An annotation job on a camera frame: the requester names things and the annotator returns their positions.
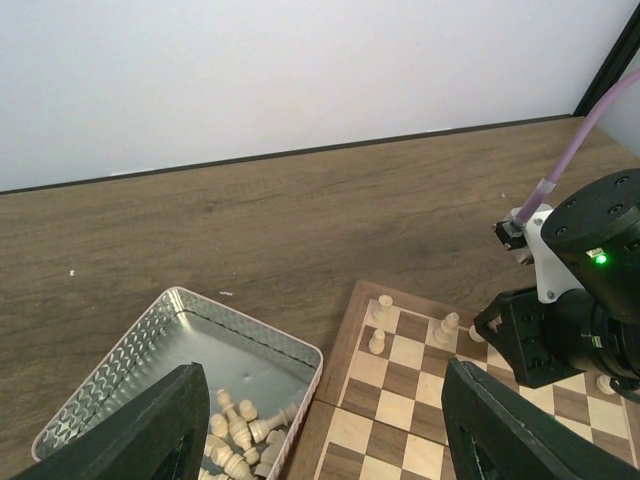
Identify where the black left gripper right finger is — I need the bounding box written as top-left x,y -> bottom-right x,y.
442,358 -> 639,479

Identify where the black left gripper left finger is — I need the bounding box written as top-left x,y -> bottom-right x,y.
15,363 -> 209,480

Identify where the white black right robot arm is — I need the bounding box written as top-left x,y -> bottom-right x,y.
473,168 -> 639,398

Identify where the light wooden chess pieces pile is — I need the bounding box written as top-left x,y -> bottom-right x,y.
197,389 -> 299,479

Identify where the light wooden chess rook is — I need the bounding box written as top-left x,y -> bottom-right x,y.
372,294 -> 393,325

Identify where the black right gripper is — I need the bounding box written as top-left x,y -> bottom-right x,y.
473,287 -> 608,388

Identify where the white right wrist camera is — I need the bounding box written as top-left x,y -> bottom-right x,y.
492,203 -> 560,266

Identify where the pink metal tin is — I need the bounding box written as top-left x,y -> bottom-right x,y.
23,287 -> 323,479

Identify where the light wooden chess piece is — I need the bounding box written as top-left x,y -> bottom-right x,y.
468,326 -> 485,343

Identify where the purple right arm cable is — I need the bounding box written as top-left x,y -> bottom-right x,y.
514,67 -> 640,231

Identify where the wooden chess board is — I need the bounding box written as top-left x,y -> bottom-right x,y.
286,281 -> 639,479

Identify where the light wooden chess pawn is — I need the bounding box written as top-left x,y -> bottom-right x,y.
433,312 -> 460,345
596,374 -> 616,396
368,329 -> 386,355

